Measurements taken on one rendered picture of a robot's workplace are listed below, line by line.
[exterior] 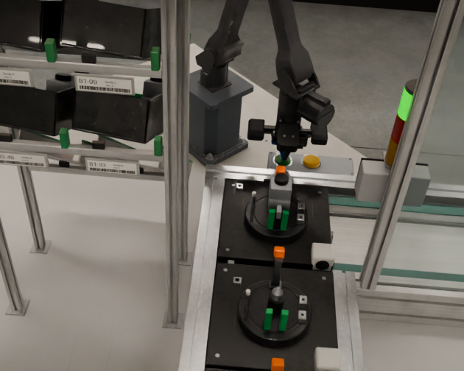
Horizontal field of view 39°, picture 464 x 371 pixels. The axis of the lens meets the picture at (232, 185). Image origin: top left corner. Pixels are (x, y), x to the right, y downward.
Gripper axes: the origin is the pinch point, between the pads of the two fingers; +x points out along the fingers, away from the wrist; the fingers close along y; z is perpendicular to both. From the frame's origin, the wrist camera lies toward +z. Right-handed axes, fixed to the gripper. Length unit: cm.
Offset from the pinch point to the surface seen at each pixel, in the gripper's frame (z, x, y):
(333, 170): 1.8, 4.3, 12.1
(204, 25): -239, 98, -41
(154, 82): 16.5, -27.2, -28.1
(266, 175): 5.0, 4.6, -4.0
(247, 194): 13.9, 3.1, -8.3
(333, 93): -175, 99, 36
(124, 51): 39, -47, -28
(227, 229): 25.3, 3.1, -12.2
